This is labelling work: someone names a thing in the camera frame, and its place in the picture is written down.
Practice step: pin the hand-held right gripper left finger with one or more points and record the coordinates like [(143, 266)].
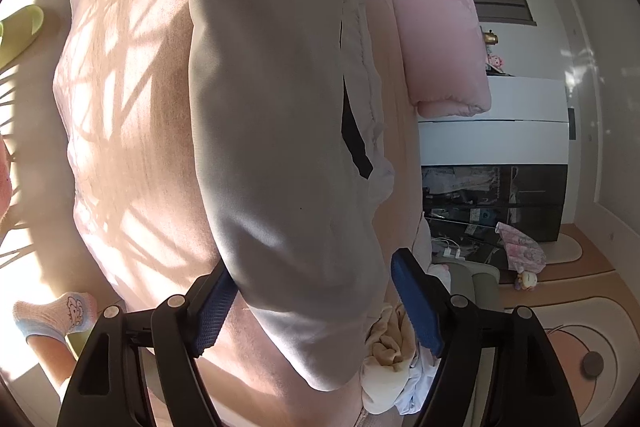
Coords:
[(212, 317)]

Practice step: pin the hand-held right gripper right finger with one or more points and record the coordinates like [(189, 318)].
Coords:
[(415, 307)]

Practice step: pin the white dress with navy trim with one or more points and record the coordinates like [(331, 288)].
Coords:
[(275, 132)]

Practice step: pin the cream garment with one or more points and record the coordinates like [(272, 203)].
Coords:
[(387, 347)]

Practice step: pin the grey padded headboard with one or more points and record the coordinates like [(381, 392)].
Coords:
[(475, 282)]

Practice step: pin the white power strip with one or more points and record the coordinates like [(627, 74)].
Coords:
[(447, 249)]

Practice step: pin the small yellow plush toy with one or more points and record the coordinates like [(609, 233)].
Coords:
[(527, 280)]

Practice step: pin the pink printed cloth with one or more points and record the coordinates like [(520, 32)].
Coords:
[(522, 249)]

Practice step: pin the pink cartoon sock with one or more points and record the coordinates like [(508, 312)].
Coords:
[(60, 312)]

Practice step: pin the pink rolled duvet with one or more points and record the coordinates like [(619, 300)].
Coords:
[(440, 32)]

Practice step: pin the glass-door wardrobe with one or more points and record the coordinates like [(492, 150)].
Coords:
[(525, 192)]

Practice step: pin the person's bare leg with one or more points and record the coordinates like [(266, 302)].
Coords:
[(50, 362)]

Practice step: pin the round grey disc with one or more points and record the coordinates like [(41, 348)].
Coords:
[(593, 364)]

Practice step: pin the green slipper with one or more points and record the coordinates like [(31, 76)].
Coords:
[(20, 32)]

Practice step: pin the pink bed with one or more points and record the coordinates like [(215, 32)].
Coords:
[(140, 107)]

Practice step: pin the gold jar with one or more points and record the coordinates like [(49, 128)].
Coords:
[(490, 38)]

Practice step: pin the white wardrobe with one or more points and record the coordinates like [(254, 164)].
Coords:
[(500, 122)]

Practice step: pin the pink plush doll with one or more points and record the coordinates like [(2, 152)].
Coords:
[(495, 62)]

